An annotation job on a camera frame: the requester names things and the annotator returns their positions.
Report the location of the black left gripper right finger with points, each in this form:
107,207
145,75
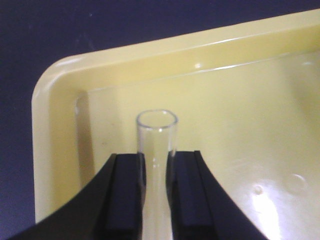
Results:
200,208

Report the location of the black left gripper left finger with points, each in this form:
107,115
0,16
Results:
109,207

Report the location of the short clear test tube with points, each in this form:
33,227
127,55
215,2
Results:
156,144

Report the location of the yellow plastic tray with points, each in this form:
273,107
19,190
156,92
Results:
247,96

